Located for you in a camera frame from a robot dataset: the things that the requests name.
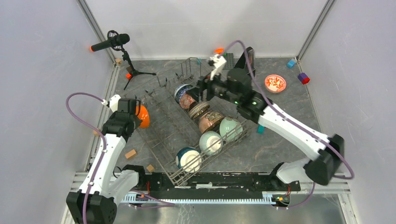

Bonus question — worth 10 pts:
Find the light green ribbed bowl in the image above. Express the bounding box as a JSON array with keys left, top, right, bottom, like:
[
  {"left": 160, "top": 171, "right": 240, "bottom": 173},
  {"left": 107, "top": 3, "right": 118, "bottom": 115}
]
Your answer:
[{"left": 199, "top": 131, "right": 223, "bottom": 156}]

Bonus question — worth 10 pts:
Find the grey wire dish rack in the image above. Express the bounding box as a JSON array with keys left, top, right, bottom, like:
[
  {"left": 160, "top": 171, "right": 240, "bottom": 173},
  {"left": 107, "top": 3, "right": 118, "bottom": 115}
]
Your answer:
[{"left": 121, "top": 57, "right": 252, "bottom": 186}]

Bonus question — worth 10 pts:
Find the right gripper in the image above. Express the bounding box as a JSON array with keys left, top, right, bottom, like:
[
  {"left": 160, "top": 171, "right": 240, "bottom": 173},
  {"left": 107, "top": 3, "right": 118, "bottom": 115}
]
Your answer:
[{"left": 185, "top": 67, "right": 240, "bottom": 105}]

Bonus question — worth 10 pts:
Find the white bowl orange pattern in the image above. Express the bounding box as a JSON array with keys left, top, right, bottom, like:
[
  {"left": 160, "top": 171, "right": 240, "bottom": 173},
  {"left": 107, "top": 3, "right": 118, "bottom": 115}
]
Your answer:
[{"left": 264, "top": 74, "right": 287, "bottom": 93}]

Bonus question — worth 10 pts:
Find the pale green bowl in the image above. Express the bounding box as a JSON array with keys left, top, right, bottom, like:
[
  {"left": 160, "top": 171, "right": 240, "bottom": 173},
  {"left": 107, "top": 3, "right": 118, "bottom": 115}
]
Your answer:
[{"left": 219, "top": 116, "right": 243, "bottom": 142}]

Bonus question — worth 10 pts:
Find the purple red toy block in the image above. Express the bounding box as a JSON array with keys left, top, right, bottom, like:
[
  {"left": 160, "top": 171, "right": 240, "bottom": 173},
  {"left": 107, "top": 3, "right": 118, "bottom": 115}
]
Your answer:
[{"left": 297, "top": 72, "right": 310, "bottom": 84}]

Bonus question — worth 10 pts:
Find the dark brown banded bowl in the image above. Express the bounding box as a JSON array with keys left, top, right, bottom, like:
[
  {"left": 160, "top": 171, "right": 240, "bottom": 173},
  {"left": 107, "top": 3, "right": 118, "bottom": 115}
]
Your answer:
[{"left": 188, "top": 101, "right": 210, "bottom": 119}]

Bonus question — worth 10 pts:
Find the grey studded base plate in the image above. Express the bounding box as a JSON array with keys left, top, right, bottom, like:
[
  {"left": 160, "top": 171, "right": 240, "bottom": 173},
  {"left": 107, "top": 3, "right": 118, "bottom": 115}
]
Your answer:
[{"left": 223, "top": 53, "right": 235, "bottom": 70}]

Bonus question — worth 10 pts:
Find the pink brown flower bowl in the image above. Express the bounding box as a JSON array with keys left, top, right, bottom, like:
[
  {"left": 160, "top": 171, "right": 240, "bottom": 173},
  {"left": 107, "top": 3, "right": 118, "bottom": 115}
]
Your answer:
[{"left": 198, "top": 111, "right": 224, "bottom": 133}]

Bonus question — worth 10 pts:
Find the wooden block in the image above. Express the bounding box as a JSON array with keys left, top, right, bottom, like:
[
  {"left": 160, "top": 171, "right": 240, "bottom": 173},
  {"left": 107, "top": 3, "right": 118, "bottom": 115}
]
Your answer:
[{"left": 125, "top": 149, "right": 137, "bottom": 160}]

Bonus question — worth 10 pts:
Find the blue white patterned bowl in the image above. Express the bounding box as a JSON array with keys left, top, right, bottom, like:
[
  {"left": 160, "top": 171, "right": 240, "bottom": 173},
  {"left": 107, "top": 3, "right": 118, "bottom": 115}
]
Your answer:
[{"left": 179, "top": 93, "right": 196, "bottom": 109}]

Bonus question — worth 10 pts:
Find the black microphone orange tip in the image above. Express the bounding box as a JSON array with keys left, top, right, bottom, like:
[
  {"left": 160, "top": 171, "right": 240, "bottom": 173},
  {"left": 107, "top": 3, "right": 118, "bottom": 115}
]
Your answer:
[{"left": 90, "top": 30, "right": 130, "bottom": 52}]

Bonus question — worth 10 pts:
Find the blue toy block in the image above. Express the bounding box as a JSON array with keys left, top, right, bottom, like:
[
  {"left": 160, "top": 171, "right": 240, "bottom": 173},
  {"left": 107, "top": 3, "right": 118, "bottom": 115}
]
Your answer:
[{"left": 287, "top": 58, "right": 297, "bottom": 69}]

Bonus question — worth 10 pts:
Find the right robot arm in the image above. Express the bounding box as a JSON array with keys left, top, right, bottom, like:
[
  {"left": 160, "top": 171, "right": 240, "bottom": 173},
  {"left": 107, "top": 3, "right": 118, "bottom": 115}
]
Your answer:
[{"left": 186, "top": 68, "right": 344, "bottom": 190}]

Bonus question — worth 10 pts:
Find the black metronome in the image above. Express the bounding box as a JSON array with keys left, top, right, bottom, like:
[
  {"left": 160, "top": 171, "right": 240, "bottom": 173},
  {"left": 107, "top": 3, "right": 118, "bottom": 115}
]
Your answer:
[{"left": 234, "top": 47, "right": 255, "bottom": 77}]

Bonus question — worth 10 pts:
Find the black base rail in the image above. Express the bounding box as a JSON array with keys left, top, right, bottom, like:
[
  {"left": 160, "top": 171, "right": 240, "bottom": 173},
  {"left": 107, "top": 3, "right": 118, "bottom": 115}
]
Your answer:
[{"left": 134, "top": 172, "right": 301, "bottom": 199}]

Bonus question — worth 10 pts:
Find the wooden cube near rail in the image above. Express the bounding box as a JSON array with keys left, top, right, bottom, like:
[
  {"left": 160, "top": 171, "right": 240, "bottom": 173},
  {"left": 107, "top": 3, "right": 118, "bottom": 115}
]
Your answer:
[{"left": 146, "top": 164, "right": 155, "bottom": 173}]

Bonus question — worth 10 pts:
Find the black microphone tripod stand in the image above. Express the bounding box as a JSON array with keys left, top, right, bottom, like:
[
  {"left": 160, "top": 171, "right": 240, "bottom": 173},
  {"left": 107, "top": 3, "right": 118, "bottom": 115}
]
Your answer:
[{"left": 120, "top": 47, "right": 157, "bottom": 90}]

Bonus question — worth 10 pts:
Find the white blue rimmed bowl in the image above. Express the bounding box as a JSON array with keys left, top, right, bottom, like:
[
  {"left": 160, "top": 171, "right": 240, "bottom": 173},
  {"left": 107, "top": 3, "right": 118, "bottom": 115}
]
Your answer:
[{"left": 174, "top": 84, "right": 193, "bottom": 104}]

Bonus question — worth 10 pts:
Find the teal bowl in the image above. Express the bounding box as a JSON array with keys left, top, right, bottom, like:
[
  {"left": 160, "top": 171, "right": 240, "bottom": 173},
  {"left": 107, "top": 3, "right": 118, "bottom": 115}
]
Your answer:
[{"left": 175, "top": 147, "right": 203, "bottom": 173}]

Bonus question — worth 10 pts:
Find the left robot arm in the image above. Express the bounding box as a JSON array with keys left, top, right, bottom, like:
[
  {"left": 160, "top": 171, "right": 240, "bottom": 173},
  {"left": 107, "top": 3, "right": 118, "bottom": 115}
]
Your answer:
[{"left": 66, "top": 94, "right": 147, "bottom": 224}]

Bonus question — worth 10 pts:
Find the orange curved toy block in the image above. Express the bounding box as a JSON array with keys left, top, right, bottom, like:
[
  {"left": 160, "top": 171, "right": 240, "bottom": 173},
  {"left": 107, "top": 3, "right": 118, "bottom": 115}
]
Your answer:
[{"left": 214, "top": 48, "right": 224, "bottom": 54}]

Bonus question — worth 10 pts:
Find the teal toy block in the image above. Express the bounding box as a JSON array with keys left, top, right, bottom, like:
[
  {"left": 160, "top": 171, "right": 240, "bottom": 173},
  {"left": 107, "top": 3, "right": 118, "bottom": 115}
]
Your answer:
[{"left": 257, "top": 125, "right": 265, "bottom": 134}]

